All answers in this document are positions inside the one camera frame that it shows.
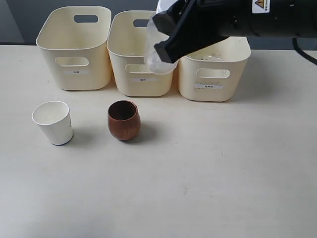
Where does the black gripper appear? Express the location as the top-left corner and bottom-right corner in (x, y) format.
(153, 0), (253, 63)

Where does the clear plastic bottle white cap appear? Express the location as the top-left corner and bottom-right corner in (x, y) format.
(143, 0), (179, 76)

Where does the brown wooden cup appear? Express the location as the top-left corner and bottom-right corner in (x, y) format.
(107, 100), (141, 141)

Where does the white paper cup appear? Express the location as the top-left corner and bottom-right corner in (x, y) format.
(32, 101), (74, 146)

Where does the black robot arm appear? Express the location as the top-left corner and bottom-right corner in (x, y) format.
(153, 0), (317, 64)

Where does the cream bin middle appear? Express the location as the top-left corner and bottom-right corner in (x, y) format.
(107, 10), (173, 97)

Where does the cream bin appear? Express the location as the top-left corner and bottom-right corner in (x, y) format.
(178, 37), (251, 102)
(107, 10), (173, 97)
(36, 6), (112, 91)

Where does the cream bin right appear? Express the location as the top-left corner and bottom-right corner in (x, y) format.
(178, 37), (251, 102)

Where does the cream bin left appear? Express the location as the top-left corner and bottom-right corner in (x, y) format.
(36, 6), (112, 91)

